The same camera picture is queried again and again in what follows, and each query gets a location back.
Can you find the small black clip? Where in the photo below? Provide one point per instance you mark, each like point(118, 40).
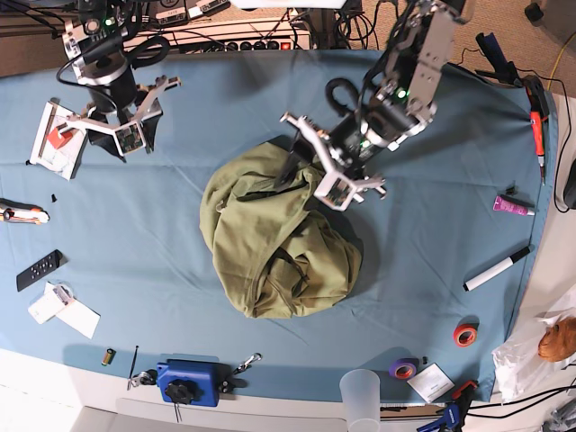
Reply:
point(510, 190)

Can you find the thin black rod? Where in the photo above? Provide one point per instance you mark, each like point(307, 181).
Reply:
point(132, 367)

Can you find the olive green t-shirt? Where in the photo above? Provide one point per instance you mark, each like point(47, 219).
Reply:
point(276, 255)

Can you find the white card booklet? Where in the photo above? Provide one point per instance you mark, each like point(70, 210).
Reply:
point(431, 383)

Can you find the translucent plastic cup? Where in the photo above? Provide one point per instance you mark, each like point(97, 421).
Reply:
point(360, 393)

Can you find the white paper sheet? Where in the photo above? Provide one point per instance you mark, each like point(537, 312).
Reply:
point(74, 313)

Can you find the clear plastic packaged item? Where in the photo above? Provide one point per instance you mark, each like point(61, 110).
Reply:
point(55, 298)

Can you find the blue table cloth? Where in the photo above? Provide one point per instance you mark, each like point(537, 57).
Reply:
point(136, 256)

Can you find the blue black clamp top right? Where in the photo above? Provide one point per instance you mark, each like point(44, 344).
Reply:
point(503, 71)

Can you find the white black marker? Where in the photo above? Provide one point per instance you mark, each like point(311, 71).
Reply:
point(496, 269)

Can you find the purple tape roll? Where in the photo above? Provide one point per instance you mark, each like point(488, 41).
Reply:
point(404, 368)

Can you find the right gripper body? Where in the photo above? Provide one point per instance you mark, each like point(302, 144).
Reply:
point(128, 135)

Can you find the orange black clamp right edge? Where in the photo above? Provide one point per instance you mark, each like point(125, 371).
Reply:
point(539, 112)

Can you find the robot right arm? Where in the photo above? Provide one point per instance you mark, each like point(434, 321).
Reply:
point(122, 116)

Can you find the brown furry object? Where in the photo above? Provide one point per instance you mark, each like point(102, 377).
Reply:
point(558, 342)

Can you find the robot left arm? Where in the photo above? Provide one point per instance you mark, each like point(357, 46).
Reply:
point(394, 102)

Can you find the silver carabiner clip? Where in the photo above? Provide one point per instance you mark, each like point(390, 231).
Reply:
point(247, 363)

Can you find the small green yellow battery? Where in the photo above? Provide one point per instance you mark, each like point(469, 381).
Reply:
point(108, 356)

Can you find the blue clamp block black knob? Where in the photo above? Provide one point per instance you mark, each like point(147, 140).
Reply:
point(197, 383)

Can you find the white power strip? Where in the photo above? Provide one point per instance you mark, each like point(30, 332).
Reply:
point(265, 34)

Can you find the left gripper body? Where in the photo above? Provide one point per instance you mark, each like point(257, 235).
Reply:
point(338, 153)

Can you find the black remote control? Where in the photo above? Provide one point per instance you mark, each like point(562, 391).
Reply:
point(44, 267)

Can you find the blue orange clamp bottom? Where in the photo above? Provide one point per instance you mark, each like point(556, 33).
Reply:
point(453, 415)

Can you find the red tape roll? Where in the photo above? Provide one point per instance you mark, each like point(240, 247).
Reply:
point(465, 335)

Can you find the orange white utility knife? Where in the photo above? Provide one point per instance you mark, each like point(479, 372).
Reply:
point(17, 212)

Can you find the white plastic bag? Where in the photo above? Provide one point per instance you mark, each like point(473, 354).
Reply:
point(518, 367)

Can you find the pink tube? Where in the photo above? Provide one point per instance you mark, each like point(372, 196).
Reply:
point(502, 204)

